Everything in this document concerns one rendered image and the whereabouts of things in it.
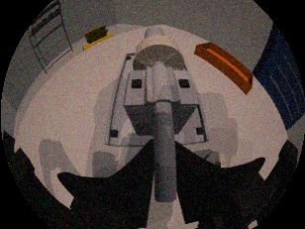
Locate orange shallow tray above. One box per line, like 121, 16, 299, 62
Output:
194, 42, 254, 95

